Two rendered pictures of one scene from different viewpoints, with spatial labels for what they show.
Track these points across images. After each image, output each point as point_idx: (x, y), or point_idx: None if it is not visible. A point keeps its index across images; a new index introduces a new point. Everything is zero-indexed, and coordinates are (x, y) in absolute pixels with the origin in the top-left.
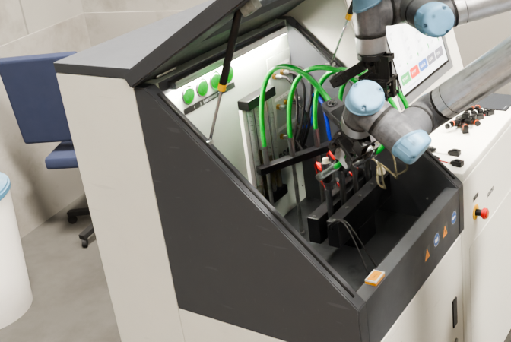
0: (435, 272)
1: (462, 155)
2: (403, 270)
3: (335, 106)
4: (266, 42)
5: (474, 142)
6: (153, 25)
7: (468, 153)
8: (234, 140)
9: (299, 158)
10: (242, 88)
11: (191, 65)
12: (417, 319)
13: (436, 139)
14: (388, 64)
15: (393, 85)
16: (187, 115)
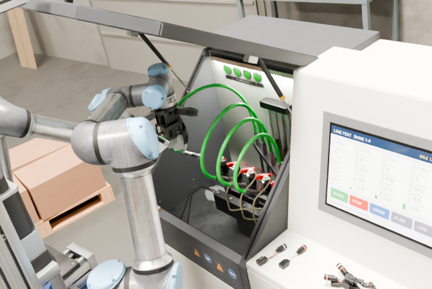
0: (209, 275)
1: (281, 270)
2: (170, 229)
3: (150, 112)
4: (281, 76)
5: (306, 284)
6: (308, 24)
7: (283, 275)
8: (262, 117)
9: (263, 158)
10: (270, 93)
11: (231, 54)
12: (191, 272)
13: (327, 261)
14: (155, 115)
15: (163, 131)
16: (227, 79)
